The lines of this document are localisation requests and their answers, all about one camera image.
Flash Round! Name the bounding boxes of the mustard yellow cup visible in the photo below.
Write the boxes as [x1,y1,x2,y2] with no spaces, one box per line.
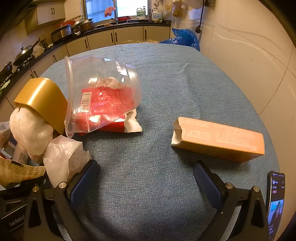
[13,77,68,135]

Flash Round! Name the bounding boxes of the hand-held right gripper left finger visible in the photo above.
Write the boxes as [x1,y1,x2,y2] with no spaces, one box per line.
[23,159,99,241]

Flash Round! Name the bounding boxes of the blue plastic bag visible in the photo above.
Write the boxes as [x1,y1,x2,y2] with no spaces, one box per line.
[159,28,200,52]

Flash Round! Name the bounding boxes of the clear plastic container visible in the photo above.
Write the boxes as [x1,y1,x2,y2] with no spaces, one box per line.
[64,56,142,138]

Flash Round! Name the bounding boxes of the steel rice cooker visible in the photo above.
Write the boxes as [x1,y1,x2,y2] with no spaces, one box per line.
[51,24,73,42]

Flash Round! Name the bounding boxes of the cream kitchen base cabinets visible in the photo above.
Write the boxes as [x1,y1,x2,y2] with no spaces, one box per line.
[0,24,171,109]

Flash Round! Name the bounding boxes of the hanging pale plastic bag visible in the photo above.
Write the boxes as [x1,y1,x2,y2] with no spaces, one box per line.
[185,0,204,21]

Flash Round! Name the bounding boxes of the hanging brown food bag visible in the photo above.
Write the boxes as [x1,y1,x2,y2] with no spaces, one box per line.
[171,0,185,18]

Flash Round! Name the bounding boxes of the kitchen window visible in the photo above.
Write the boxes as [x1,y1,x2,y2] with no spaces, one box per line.
[85,0,148,20]

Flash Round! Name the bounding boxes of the small barcode carton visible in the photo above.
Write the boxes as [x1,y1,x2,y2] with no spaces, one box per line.
[0,121,14,149]

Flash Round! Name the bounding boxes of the black smartphone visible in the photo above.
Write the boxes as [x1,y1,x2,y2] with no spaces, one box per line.
[265,171,285,241]

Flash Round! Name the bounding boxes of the black kitchen countertop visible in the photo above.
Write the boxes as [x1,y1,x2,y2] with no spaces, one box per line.
[0,20,172,102]

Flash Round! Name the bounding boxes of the white cylindrical bottle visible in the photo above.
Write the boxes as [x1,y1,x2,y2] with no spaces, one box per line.
[12,145,29,165]

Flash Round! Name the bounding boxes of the clear plastic bag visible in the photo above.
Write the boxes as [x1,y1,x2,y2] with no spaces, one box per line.
[32,45,45,57]

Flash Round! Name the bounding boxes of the white plastic bag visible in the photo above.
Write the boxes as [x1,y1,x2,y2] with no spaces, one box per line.
[42,135,92,188]

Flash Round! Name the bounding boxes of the orange carton box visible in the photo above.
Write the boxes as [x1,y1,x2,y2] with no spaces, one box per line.
[171,116,265,163]

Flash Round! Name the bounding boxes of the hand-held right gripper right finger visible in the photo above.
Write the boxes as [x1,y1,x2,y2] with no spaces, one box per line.
[193,160,270,241]

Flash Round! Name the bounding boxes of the pink cloth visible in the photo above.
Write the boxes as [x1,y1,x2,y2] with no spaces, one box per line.
[104,6,117,18]

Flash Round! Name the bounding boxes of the stacked metal pots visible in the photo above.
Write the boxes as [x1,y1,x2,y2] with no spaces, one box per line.
[72,18,94,33]

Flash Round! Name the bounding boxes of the cream wall cabinet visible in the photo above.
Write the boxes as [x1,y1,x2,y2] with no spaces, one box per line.
[24,0,66,35]

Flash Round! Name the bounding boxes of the red torn packet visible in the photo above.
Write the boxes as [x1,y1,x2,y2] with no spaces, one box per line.
[77,77,142,137]

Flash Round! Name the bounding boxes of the beige snack bag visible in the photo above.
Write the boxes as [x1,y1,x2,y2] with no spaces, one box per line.
[0,156,46,188]

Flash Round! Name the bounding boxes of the blue tablecloth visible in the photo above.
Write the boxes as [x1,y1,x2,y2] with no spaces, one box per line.
[30,43,281,241]

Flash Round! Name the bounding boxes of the wok with lid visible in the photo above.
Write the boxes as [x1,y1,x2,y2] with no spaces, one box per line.
[13,39,41,66]

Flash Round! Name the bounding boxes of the white cloth roll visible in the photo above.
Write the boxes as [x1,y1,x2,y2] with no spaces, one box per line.
[9,106,55,156]

